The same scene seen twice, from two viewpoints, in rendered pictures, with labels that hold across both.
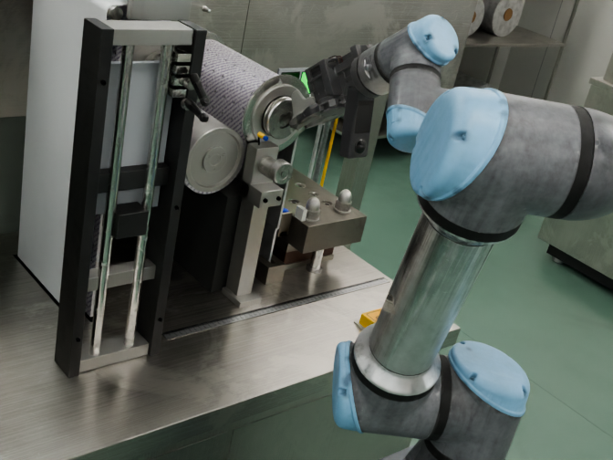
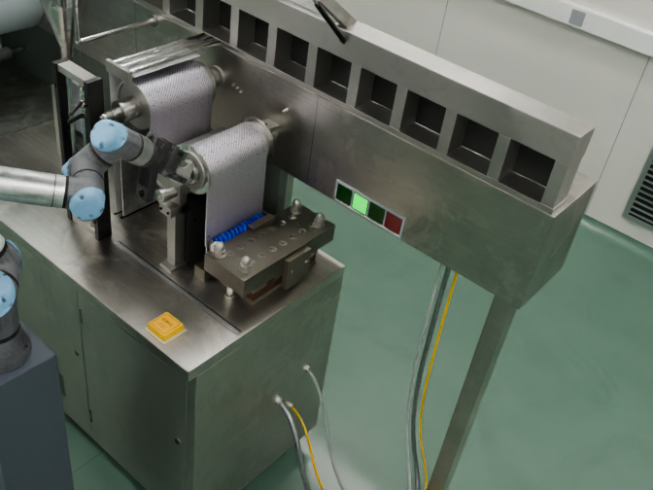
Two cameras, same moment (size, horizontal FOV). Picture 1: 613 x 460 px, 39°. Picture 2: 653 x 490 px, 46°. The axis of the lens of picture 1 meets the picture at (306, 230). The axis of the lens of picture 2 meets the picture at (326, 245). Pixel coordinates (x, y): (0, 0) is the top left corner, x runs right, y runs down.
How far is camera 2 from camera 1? 242 cm
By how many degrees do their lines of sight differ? 67
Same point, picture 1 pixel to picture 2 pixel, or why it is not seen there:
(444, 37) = (100, 133)
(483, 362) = not seen: outside the picture
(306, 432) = (117, 339)
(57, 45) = not seen: hidden behind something
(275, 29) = (334, 149)
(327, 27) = (376, 170)
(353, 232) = (235, 285)
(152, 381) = (73, 242)
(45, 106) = not seen: hidden behind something
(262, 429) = (92, 309)
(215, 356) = (104, 260)
